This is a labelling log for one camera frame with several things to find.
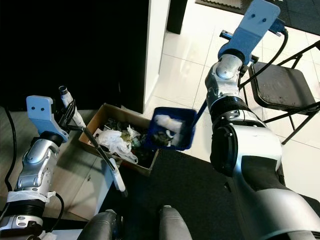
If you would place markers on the open cardboard trash box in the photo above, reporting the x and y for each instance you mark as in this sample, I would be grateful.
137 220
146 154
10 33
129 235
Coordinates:
105 111

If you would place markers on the white plastic bottle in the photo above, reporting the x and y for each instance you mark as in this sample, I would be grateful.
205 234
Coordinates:
167 125

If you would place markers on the black folding chair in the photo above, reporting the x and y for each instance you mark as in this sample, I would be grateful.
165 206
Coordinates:
280 87

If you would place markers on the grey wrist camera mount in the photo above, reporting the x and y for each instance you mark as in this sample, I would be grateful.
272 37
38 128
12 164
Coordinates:
41 110
255 25

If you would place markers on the grey robot leg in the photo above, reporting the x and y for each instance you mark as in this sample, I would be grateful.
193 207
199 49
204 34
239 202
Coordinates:
180 225
99 227

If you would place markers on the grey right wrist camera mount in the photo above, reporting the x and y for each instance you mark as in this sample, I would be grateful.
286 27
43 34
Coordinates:
255 25

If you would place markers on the grey robot left leg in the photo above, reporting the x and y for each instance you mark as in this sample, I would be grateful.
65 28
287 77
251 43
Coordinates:
99 227

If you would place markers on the grey robot right leg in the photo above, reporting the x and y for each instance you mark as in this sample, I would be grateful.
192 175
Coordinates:
180 225

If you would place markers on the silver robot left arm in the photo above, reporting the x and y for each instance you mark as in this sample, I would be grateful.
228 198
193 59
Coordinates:
37 160

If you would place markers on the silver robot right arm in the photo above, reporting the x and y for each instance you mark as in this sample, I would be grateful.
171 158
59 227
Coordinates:
255 150

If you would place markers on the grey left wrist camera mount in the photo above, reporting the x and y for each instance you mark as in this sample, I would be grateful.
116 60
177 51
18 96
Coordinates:
41 110

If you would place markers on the dark grey floor mat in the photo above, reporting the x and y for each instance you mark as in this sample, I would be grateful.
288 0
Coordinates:
222 4

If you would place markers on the white crumpled plastic bag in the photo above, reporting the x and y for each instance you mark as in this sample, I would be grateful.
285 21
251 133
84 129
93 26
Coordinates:
112 142

